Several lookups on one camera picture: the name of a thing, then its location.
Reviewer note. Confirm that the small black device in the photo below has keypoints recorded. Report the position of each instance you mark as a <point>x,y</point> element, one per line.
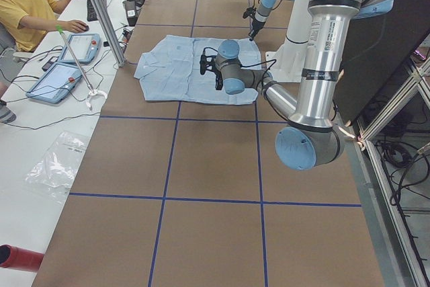
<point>49,63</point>

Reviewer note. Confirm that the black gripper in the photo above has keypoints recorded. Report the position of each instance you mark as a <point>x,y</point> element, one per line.
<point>256,24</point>
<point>219,80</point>

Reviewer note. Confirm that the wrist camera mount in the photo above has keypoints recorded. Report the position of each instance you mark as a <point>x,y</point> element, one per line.
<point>207,63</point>
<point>249,12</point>

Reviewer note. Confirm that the black panel board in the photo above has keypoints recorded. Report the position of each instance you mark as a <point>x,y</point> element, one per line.
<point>375,47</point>

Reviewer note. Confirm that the clear plastic bag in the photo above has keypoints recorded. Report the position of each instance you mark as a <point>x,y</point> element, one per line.
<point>53,176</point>

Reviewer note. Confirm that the red tube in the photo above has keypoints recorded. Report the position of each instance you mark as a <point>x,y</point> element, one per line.
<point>16,258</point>

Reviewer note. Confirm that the person in yellow shirt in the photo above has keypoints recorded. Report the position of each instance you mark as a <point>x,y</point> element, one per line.
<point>28,21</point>

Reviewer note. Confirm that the reacher grabber stick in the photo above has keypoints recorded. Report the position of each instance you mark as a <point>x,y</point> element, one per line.
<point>92,91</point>

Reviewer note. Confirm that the aluminium frame post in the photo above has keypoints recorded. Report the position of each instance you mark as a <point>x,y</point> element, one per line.
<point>108,29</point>

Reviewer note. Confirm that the upper teach pendant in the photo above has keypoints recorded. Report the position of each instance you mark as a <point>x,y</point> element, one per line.
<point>85,46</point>

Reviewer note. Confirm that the light blue button shirt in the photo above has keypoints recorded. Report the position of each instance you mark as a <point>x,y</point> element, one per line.
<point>171,72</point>

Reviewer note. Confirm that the lower teach pendant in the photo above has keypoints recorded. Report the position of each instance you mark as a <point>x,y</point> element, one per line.
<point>55,84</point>

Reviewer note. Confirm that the teach pendant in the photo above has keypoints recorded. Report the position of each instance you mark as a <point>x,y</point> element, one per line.
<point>55,84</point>
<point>85,46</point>

